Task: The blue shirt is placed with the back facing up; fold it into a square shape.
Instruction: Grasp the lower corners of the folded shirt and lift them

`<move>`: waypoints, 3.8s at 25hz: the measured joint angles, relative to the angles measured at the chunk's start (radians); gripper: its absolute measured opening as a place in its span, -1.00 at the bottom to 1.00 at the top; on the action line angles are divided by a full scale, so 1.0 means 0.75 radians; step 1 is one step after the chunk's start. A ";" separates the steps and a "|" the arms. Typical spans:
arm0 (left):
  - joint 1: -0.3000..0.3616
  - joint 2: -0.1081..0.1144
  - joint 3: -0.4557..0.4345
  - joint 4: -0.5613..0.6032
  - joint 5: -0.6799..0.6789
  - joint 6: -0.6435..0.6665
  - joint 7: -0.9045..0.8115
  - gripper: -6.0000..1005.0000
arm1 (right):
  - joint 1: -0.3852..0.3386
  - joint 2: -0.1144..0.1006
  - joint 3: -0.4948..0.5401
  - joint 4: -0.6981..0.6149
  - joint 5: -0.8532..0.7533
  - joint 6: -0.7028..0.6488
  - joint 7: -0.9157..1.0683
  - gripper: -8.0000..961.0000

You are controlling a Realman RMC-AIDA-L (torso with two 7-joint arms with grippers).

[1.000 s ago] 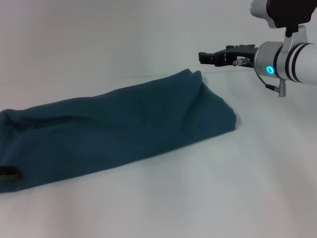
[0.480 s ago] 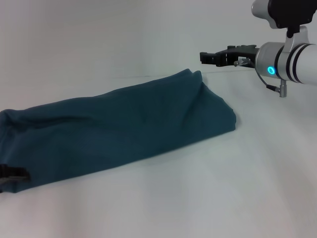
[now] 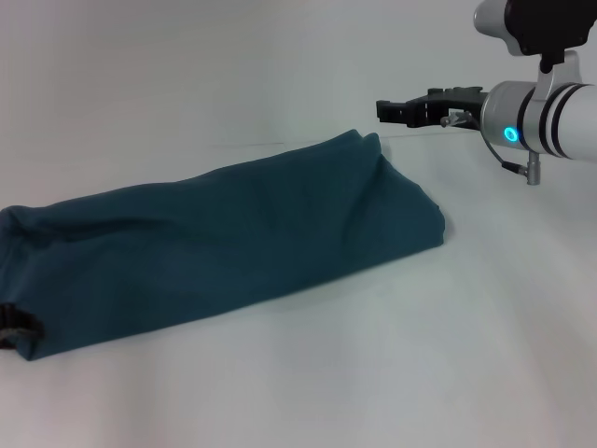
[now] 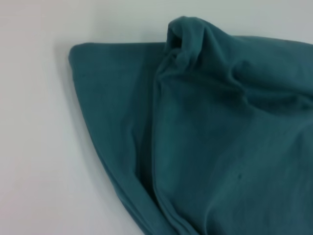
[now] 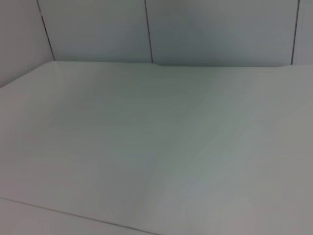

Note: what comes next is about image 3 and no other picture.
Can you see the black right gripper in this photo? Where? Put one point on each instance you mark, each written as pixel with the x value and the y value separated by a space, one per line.
pixel 448 100

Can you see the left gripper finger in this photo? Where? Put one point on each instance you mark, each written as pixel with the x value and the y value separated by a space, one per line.
pixel 18 324

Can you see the teal blue shirt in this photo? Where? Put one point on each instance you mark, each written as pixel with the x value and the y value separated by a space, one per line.
pixel 210 256

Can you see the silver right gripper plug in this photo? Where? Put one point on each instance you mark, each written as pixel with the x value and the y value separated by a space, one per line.
pixel 453 119

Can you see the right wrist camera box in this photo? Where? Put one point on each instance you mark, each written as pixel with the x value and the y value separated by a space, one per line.
pixel 545 23

